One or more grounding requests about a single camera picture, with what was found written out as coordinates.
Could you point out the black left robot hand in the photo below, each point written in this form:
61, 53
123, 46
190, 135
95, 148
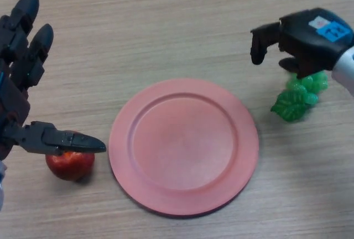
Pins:
30, 67

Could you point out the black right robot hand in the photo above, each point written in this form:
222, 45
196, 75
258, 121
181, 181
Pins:
304, 37

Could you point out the green grapes bunch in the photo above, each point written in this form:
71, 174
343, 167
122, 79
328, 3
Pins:
293, 106

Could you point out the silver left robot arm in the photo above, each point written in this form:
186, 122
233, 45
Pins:
1, 183

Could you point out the pink round plate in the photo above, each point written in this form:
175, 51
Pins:
184, 147

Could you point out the red apple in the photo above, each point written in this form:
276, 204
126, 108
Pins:
70, 167

